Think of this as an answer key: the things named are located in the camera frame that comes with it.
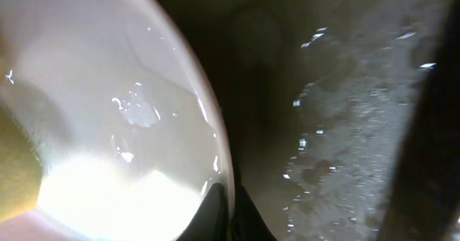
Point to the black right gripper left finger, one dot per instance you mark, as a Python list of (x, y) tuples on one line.
[(211, 220)]

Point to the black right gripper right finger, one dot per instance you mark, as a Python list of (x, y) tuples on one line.
[(247, 223)]

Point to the white plate pink rim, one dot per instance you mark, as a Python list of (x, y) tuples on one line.
[(122, 117)]

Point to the green yellow sponge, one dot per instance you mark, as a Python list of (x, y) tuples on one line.
[(21, 172)]

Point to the large brown serving tray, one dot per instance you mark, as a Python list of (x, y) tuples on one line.
[(342, 115)]

